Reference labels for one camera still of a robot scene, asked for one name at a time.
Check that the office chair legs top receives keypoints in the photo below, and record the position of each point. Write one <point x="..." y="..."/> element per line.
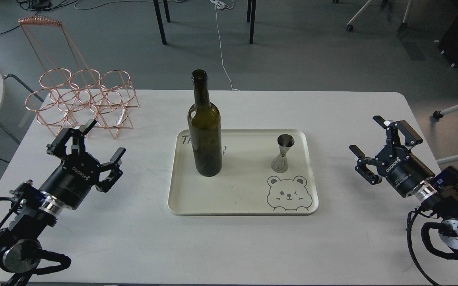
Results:
<point x="371" y="10"/>

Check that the copper wire wine rack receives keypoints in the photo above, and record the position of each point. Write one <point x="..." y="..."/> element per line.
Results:
<point x="70" y="95"/>

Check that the steel double jigger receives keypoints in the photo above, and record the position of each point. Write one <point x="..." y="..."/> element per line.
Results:
<point x="280" y="163"/>

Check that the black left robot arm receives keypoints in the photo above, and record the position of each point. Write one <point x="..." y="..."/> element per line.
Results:
<point x="25" y="215"/>

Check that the cream bear serving tray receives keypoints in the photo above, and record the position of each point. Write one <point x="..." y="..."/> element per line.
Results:
<point x="246" y="184"/>

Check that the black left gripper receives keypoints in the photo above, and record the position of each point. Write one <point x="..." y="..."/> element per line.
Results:
<point x="72" y="178"/>

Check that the dark green wine bottle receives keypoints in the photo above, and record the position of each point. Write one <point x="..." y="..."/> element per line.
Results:
<point x="204" y="122"/>

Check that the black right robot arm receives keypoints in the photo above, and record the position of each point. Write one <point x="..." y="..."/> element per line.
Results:
<point x="438" y="193"/>

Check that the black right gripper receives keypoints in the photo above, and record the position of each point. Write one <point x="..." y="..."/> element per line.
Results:
<point x="402" y="170"/>

